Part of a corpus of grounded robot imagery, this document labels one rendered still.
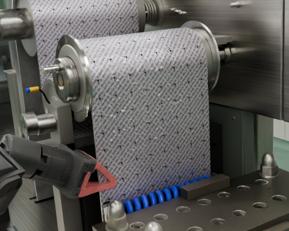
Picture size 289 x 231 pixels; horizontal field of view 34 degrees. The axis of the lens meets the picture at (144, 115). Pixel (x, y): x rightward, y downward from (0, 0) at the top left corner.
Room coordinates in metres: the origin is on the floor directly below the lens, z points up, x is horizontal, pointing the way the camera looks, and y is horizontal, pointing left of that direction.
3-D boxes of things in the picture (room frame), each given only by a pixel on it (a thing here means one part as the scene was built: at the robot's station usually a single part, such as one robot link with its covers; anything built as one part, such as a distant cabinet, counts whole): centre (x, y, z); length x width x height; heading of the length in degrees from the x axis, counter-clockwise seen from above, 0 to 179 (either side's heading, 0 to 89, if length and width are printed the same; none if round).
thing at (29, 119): (0.77, 0.20, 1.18); 0.04 x 0.02 x 0.04; 30
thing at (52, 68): (0.76, 0.15, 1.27); 0.03 x 0.01 x 0.01; 120
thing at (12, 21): (0.98, 0.26, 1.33); 0.06 x 0.06 x 0.06; 30
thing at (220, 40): (0.93, -0.14, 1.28); 0.06 x 0.05 x 0.02; 120
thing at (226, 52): (0.93, -0.14, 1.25); 0.07 x 0.04 x 0.04; 120
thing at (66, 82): (0.77, 0.13, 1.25); 0.07 x 0.02 x 0.07; 30
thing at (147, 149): (0.79, -0.02, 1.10); 0.23 x 0.01 x 0.18; 120
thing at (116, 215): (0.66, 0.05, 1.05); 0.04 x 0.04 x 0.04
